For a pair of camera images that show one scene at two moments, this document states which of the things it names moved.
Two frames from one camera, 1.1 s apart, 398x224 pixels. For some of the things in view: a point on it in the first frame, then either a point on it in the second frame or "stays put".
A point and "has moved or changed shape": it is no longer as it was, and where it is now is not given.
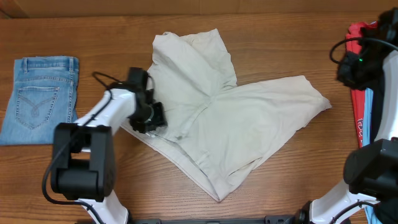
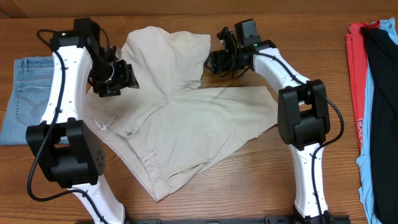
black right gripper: (346, 78) to (219, 58)
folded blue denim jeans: (44, 94) stays put
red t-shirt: (353, 38) stays put
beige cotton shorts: (218, 129) has moved or changed shape
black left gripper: (159, 119) to (125, 78)
